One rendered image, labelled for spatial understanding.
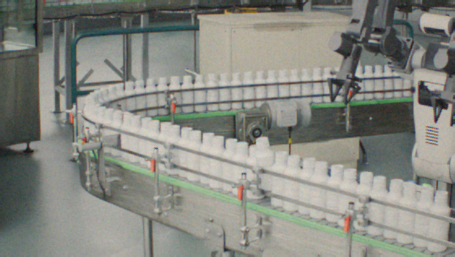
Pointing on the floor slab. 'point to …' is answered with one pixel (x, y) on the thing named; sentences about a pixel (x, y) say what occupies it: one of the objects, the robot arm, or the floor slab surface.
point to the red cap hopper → (90, 68)
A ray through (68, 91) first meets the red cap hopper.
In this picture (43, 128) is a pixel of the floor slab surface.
